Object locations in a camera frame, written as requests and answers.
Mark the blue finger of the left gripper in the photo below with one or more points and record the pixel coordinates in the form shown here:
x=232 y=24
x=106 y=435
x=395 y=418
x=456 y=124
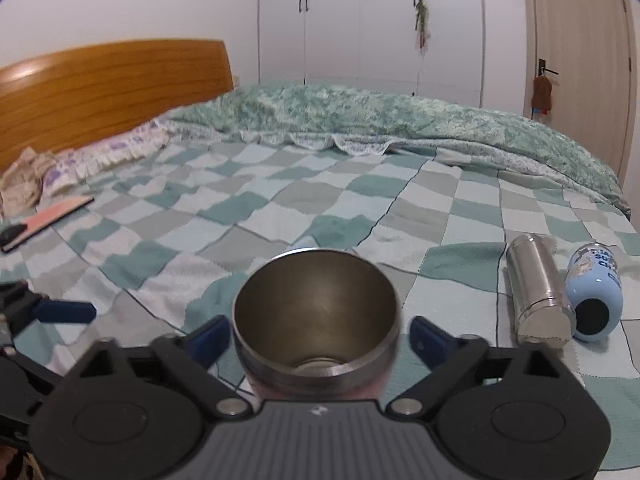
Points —
x=64 y=312

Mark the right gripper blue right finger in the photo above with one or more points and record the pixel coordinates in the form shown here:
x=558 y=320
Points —
x=432 y=345

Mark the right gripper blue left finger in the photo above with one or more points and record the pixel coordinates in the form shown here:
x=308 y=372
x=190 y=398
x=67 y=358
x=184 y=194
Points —
x=208 y=343

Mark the pink steel cup with text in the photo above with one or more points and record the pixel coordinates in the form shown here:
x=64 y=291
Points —
x=317 y=324

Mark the light blue cup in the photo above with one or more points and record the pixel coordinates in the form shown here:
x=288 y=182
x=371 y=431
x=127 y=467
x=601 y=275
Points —
x=594 y=291

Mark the pink book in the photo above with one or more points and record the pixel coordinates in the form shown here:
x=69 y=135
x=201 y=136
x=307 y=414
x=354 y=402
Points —
x=16 y=234

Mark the stainless steel bottle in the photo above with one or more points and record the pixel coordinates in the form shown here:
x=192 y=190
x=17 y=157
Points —
x=542 y=314

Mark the checkered green bed blanket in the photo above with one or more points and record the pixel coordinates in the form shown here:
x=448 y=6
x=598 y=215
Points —
x=167 y=241

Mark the beige patterned pillow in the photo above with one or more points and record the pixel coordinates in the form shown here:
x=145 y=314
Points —
x=21 y=183

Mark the purple floral pillow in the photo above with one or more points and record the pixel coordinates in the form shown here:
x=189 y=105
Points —
x=80 y=164

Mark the wooden headboard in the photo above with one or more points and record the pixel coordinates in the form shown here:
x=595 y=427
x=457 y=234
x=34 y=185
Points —
x=72 y=98

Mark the green floral duvet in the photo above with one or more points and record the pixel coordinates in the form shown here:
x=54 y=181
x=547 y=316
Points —
x=363 y=122

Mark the hanging dried flower ornament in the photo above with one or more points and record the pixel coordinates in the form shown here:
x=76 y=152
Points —
x=421 y=24

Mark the white wardrobe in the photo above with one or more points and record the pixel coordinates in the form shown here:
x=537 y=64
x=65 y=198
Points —
x=371 y=44

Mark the beige wooden door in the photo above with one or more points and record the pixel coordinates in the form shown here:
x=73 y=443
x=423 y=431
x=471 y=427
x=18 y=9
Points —
x=590 y=43

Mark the brown plush on door handle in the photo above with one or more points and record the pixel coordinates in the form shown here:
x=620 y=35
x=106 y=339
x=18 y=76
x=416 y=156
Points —
x=542 y=95

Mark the black door handle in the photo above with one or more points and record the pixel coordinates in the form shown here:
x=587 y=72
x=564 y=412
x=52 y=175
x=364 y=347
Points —
x=543 y=70

